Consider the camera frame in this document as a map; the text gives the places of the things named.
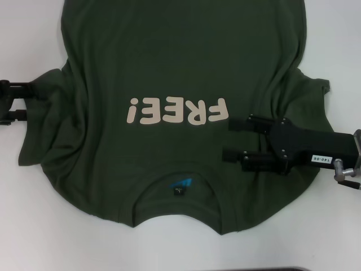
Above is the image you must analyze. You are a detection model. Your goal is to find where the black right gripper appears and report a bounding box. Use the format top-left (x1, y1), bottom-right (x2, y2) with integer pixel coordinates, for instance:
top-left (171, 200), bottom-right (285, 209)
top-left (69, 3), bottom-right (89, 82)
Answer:
top-left (222, 113), bottom-right (356, 177)

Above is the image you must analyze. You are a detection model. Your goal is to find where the silver right arm cable connector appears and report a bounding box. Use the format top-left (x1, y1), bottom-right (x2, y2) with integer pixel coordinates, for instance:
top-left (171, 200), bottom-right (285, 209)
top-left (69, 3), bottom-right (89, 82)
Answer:
top-left (332, 158), bottom-right (361, 190)

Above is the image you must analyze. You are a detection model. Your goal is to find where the dark green FREE! t-shirt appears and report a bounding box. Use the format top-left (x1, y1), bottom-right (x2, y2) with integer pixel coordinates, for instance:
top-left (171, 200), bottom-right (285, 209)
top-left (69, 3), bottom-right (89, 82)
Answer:
top-left (17, 0), bottom-right (331, 237)

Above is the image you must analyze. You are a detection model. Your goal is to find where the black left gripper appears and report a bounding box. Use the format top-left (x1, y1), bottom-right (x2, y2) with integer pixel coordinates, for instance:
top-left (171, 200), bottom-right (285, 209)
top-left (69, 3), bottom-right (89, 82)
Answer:
top-left (0, 80), bottom-right (49, 125)

